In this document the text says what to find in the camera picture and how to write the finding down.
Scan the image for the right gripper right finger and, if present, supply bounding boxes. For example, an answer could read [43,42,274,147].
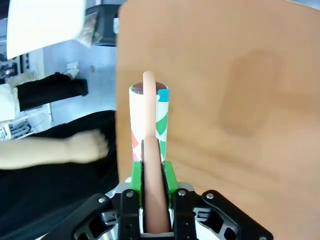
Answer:
[161,161,274,240]

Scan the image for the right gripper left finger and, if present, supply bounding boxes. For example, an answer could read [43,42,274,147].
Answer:
[72,161,144,240]

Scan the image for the bystander's black trousers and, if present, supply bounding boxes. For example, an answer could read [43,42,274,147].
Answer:
[14,71,89,113]

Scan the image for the person's bare hand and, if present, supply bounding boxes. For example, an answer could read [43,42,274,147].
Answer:
[65,129,110,165]

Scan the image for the black equipment box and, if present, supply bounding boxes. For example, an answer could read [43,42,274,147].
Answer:
[90,4,119,48]

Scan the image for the large white panel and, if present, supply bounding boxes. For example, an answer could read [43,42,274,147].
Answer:
[6,0,88,60]

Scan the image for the person's black clothing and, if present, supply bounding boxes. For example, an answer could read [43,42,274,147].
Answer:
[0,109,120,240]

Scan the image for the person's bare forearm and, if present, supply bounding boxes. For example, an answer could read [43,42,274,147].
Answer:
[0,136,70,171]

